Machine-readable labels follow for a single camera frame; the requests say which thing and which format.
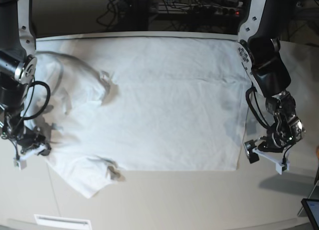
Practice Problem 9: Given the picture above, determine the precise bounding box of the white T-shirt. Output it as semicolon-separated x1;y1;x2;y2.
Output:
28;37;250;198

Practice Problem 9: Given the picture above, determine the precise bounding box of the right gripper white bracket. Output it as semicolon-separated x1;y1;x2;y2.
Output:
13;141;51;160

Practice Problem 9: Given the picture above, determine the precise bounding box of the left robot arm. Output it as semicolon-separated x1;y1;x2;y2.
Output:
236;0;305;174

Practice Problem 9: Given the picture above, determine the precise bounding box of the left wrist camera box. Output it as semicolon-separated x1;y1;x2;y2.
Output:
275;161;290;175

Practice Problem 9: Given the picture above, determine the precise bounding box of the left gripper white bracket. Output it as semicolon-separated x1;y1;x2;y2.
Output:
244;137;291;164

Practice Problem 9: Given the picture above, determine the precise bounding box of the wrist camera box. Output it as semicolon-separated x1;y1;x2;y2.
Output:
275;161;290;175
13;158;27;170

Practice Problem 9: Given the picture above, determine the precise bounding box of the black power strip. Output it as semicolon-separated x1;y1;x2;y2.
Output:
151;3;241;17

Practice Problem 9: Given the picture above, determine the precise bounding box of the tablet screen with stand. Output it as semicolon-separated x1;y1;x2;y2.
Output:
297;169;319;230

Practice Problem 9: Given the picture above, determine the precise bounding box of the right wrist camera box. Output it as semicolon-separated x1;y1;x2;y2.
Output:
13;158;27;170

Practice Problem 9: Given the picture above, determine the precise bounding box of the white label strip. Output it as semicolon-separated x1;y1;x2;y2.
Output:
34;214;91;225

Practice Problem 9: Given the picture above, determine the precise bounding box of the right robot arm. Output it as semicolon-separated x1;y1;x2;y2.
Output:
0;0;51;170

